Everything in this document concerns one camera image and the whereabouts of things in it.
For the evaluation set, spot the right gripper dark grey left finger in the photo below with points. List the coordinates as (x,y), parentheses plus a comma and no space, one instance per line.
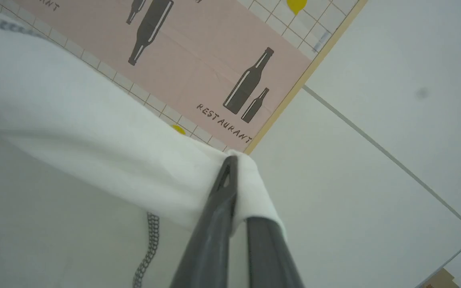
(210,240)

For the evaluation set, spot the white t-shirt with grey stitching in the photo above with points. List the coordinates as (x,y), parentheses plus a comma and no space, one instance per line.
(74,120)

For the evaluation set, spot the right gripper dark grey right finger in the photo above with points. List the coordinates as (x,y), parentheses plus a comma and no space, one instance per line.
(270,260)

